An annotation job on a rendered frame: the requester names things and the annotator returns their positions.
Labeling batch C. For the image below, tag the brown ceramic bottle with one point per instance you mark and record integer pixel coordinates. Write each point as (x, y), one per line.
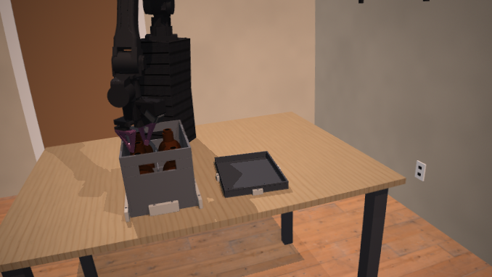
(170, 165)

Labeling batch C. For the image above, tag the dark grey divided crate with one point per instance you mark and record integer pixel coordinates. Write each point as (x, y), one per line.
(160, 186)

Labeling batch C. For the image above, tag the brown bottle with cream label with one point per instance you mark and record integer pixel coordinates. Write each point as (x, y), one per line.
(144, 168)

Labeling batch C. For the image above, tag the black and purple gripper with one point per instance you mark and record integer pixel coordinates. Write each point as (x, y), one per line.
(123, 127)

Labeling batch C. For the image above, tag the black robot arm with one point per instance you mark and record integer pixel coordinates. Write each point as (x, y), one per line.
(127, 36)

